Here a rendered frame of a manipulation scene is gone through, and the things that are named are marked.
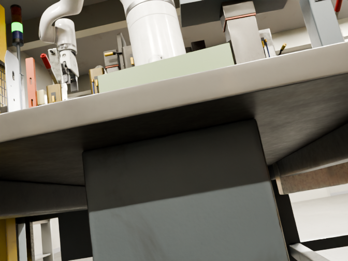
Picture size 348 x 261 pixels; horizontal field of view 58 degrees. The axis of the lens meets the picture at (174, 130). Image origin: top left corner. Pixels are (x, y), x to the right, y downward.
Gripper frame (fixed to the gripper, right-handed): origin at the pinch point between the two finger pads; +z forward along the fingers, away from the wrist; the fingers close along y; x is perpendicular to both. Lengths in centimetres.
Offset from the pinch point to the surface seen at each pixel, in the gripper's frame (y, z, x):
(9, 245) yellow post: 45, 65, 58
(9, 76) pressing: -1.6, -8.6, 26.4
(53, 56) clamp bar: -17.0, -6.1, -0.3
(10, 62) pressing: -0.5, -16.2, 26.5
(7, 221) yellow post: 44, 53, 58
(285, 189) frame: 26, 60, -89
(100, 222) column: -77, 58, -29
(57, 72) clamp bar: -16.0, 0.7, -0.9
